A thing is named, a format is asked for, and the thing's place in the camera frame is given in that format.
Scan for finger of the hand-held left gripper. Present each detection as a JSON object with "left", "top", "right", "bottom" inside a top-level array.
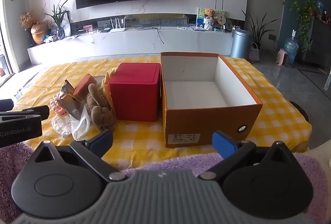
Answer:
[
  {"left": 0, "top": 105, "right": 49, "bottom": 122},
  {"left": 0, "top": 99, "right": 13, "bottom": 112}
]

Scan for trailing ivy plant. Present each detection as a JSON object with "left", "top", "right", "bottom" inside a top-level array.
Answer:
[{"left": 290, "top": 0, "right": 317, "bottom": 54}]

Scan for clear plastic bag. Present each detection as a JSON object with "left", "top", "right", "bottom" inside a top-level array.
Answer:
[{"left": 51, "top": 105, "right": 91, "bottom": 140}]

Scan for teddy bear in white wrap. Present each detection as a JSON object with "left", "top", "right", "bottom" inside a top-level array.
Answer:
[{"left": 203, "top": 8, "right": 216, "bottom": 31}]

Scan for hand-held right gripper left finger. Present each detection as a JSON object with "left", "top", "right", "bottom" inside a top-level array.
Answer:
[{"left": 32, "top": 129, "right": 126, "bottom": 183}]

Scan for dried flower bunch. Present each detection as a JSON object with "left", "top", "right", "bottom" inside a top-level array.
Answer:
[{"left": 19, "top": 11, "right": 34, "bottom": 29}]

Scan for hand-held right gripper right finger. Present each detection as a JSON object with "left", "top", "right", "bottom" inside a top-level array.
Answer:
[{"left": 199, "top": 130, "right": 298, "bottom": 183}]

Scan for round paper fan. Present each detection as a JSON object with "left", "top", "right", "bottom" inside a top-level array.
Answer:
[{"left": 216, "top": 14, "right": 228, "bottom": 28}]

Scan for yellow checked tablecloth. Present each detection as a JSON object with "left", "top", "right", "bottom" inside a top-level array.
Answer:
[{"left": 16, "top": 56, "right": 312, "bottom": 170}]

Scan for blue green painting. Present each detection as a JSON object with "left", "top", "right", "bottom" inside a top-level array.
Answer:
[{"left": 197, "top": 7, "right": 225, "bottom": 31}]

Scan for plant in glass vase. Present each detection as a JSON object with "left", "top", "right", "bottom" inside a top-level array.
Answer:
[{"left": 44, "top": 0, "right": 71, "bottom": 39}]

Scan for grey side cabinet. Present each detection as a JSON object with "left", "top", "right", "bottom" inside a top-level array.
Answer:
[{"left": 300, "top": 16, "right": 331, "bottom": 76}]

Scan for orange soft pack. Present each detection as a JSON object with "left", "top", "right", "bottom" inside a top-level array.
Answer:
[{"left": 73, "top": 73, "right": 97, "bottom": 100}]

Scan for long-leaf potted plant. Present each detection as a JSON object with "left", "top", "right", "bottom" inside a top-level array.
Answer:
[{"left": 240, "top": 9, "right": 276, "bottom": 54}]

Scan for acorn shaped vase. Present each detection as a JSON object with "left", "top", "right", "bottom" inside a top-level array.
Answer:
[{"left": 31, "top": 22, "right": 47, "bottom": 45}]

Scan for blue water jug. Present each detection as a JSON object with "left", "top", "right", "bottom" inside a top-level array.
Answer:
[{"left": 284, "top": 29, "right": 299, "bottom": 64}]

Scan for red square box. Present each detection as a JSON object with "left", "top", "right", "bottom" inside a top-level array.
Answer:
[{"left": 109, "top": 63, "right": 161, "bottom": 122}]

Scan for woven basket bag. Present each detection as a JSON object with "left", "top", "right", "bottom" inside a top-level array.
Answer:
[{"left": 249, "top": 42, "right": 260, "bottom": 62}]

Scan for pink white knitted cloth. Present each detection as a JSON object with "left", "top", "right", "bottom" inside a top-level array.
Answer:
[{"left": 50, "top": 93, "right": 69, "bottom": 116}]

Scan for black picture frame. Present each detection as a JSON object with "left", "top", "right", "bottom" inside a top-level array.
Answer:
[{"left": 61, "top": 10, "right": 71, "bottom": 37}]

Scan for purple fuzzy blanket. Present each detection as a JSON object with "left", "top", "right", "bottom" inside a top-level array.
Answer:
[{"left": 0, "top": 141, "right": 322, "bottom": 224}]

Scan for black cable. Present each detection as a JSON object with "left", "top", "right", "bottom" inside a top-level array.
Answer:
[{"left": 152, "top": 23, "right": 166, "bottom": 45}]

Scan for foil snack bag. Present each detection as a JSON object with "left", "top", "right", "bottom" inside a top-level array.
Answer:
[{"left": 56, "top": 79, "right": 83, "bottom": 121}]

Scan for yellow rubber glove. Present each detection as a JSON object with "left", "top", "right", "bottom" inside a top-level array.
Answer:
[{"left": 102, "top": 67, "right": 119, "bottom": 111}]

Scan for white marble TV console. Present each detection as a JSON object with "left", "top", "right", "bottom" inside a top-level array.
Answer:
[{"left": 27, "top": 26, "right": 233, "bottom": 65}]

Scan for brown plush toy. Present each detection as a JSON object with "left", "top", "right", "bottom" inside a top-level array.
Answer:
[{"left": 86, "top": 83, "right": 117, "bottom": 131}]

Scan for pink space heater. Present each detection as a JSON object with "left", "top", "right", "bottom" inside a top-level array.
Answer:
[{"left": 277, "top": 49, "right": 289, "bottom": 66}]

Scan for white router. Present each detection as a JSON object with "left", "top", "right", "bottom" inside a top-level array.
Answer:
[{"left": 110, "top": 16, "right": 126, "bottom": 33}]

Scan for black waste bin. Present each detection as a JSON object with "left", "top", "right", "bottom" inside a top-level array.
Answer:
[{"left": 288, "top": 101, "right": 309, "bottom": 123}]

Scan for silver trash can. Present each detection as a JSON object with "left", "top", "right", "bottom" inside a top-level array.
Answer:
[{"left": 230, "top": 29, "right": 252, "bottom": 59}]

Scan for orange cardboard box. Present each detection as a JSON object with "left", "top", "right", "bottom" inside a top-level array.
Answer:
[{"left": 160, "top": 52, "right": 263, "bottom": 148}]

